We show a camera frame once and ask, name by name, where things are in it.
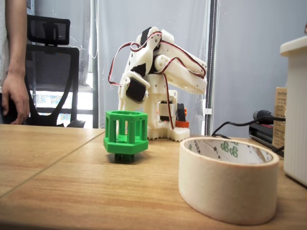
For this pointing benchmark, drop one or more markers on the green hexagonal printed component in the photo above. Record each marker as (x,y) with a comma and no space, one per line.
(126,143)

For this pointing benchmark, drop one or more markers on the person's hand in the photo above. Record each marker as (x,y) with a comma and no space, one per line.
(18,95)

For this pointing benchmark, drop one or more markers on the orange and black table clamp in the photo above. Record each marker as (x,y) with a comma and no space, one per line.
(182,123)

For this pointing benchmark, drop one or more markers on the black mesh office chair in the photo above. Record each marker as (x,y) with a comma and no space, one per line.
(51,64)

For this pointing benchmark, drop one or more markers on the beige masking tape roll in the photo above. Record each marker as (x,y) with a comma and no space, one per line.
(227,187)

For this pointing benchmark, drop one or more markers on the black power supply unit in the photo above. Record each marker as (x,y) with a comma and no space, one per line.
(261,134)

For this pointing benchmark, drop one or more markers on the person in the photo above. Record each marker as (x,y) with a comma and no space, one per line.
(3,36)

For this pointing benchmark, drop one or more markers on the brown cardboard box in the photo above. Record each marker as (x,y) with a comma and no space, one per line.
(279,115)

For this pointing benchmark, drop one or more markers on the grey metal frame post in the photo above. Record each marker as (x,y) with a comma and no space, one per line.
(212,48)
(95,72)

